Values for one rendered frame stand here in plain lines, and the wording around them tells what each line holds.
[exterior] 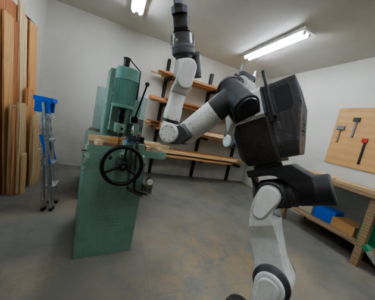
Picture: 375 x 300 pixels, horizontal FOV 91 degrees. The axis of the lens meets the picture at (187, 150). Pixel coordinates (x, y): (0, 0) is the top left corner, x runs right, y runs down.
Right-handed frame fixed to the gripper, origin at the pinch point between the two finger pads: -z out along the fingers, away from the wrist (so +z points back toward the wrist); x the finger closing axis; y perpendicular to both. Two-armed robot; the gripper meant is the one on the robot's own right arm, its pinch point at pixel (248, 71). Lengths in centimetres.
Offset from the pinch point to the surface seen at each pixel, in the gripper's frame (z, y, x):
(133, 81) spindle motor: 17, 46, 69
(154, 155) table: 66, 57, 35
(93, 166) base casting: 88, 52, 76
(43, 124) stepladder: 64, 119, 138
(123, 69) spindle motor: 13, 44, 78
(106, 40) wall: -124, 247, 146
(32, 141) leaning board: 82, 181, 164
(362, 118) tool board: -75, 62, -243
